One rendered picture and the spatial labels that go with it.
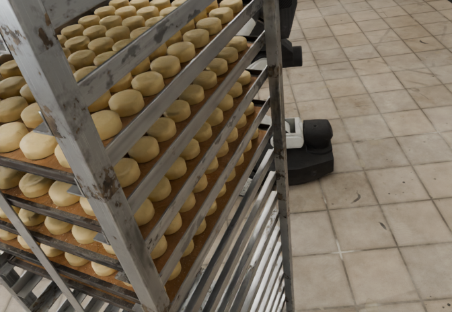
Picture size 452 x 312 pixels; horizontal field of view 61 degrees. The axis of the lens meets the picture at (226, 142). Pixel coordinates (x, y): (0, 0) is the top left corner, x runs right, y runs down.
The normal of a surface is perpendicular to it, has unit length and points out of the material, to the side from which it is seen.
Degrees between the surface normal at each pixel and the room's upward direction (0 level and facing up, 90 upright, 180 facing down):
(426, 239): 0
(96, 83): 90
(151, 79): 0
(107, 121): 0
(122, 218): 90
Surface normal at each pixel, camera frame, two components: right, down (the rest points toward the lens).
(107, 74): 0.91, 0.15
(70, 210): -0.14, -0.78
